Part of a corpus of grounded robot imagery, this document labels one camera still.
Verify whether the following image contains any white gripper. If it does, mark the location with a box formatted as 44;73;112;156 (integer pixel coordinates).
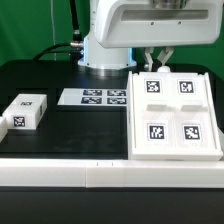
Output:
94;0;224;72

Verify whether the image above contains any white cabinet door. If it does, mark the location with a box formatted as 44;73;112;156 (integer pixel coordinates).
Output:
172;74;217;150
133;74;174;150

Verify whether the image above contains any white cabinet body box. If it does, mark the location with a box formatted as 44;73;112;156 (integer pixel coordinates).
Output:
127;69;223;161

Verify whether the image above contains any white cabinet top block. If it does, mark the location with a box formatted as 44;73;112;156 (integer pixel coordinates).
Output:
3;94;47;130

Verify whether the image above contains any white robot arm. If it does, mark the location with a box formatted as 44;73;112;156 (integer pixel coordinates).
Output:
79;0;224;72

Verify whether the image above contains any white marker base plate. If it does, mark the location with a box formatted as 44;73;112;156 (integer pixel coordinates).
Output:
58;88;127;107

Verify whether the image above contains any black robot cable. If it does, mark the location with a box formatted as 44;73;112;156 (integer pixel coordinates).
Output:
32;0;85;62

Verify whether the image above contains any thin white hanging cable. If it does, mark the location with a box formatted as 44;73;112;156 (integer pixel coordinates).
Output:
49;0;56;61

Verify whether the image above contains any white front fence rail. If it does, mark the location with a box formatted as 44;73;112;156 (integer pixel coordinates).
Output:
0;158;224;188

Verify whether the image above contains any white fence rail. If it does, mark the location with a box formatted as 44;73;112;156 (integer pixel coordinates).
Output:
0;117;8;143
0;158;224;188

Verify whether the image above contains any white left fence rail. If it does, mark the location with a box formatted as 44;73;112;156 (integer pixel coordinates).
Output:
0;117;8;143

